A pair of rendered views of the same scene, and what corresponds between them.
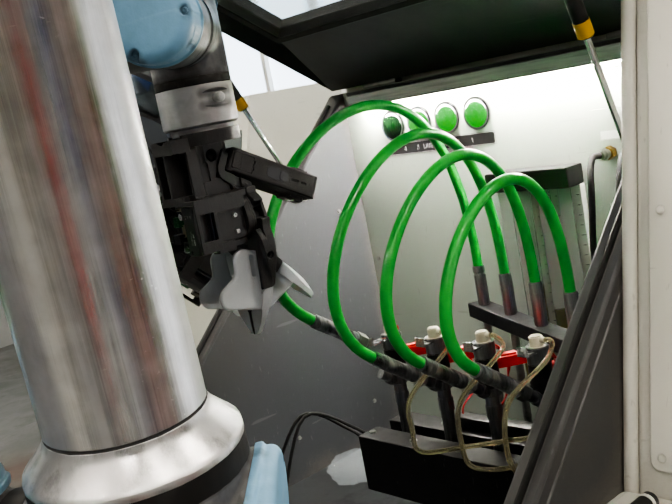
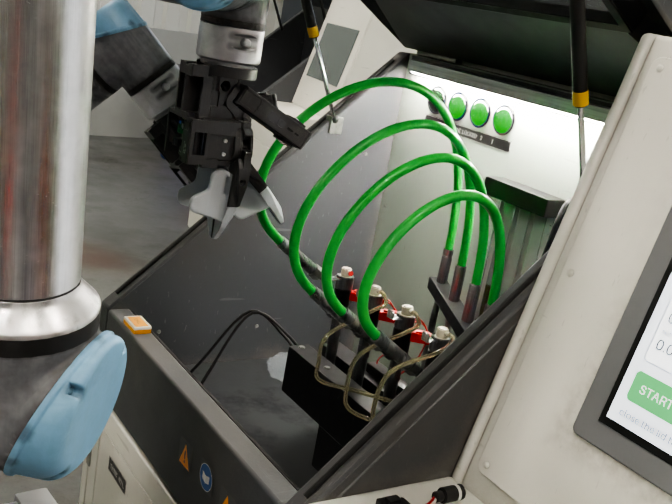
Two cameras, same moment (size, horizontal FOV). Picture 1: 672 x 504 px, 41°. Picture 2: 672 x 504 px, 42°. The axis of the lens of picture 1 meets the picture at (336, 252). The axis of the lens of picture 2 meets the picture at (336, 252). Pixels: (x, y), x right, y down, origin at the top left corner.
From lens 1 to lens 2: 21 cm
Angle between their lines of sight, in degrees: 8
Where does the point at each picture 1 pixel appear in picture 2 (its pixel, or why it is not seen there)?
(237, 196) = (232, 127)
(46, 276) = not seen: outside the picture
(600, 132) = not seen: hidden behind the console
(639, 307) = (523, 342)
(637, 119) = (588, 191)
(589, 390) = (452, 389)
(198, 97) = (229, 37)
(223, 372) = (211, 249)
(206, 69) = (243, 17)
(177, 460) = (29, 323)
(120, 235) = (39, 163)
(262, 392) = (238, 277)
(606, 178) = not seen: hidden behind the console
